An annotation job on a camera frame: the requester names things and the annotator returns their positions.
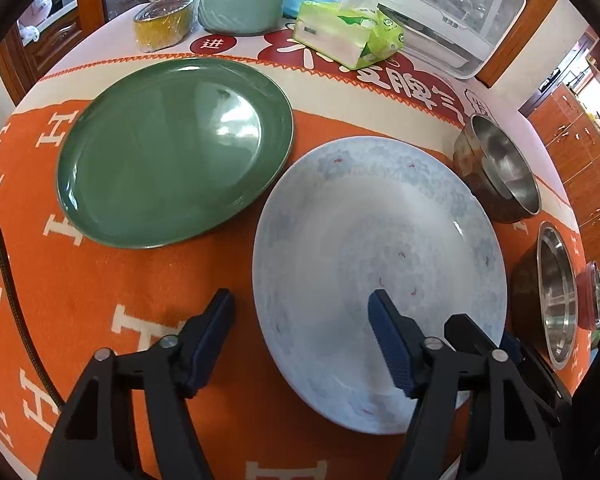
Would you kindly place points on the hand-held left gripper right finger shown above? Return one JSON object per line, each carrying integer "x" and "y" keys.
{"x": 390, "y": 345}

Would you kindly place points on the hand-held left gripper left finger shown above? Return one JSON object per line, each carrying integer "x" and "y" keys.
{"x": 215, "y": 340}

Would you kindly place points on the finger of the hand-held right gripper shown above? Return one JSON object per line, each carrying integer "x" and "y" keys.
{"x": 535, "y": 385}

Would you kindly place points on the large steel bowl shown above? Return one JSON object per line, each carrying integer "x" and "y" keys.
{"x": 555, "y": 300}

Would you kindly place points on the red-sided steel bowl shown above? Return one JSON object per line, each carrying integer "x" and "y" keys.
{"x": 587, "y": 285}

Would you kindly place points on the white floral plate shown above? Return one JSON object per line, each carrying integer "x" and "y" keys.
{"x": 340, "y": 240}

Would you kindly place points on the green plate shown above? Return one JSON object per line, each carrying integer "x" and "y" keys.
{"x": 170, "y": 155}

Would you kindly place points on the small steel bowl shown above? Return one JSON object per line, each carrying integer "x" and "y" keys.
{"x": 505, "y": 170}

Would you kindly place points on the orange patterned blanket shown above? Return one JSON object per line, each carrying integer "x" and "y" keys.
{"x": 105, "y": 290}

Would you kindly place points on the wooden drawer cabinet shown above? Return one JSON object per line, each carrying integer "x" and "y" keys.
{"x": 580, "y": 150}

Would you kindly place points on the white storage box clear lid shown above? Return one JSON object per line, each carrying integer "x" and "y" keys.
{"x": 430, "y": 45}

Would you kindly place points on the white red-printed tablecloth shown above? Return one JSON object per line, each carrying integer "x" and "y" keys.
{"x": 115, "y": 45}

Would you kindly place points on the glass container with yellow contents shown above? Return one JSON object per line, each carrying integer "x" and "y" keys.
{"x": 160, "y": 30}

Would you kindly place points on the green tissue pack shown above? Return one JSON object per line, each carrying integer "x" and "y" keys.
{"x": 330, "y": 30}

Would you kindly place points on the blue tray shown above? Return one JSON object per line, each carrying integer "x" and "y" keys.
{"x": 292, "y": 2}

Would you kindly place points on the small white ornament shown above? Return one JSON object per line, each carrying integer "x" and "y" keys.
{"x": 29, "y": 32}

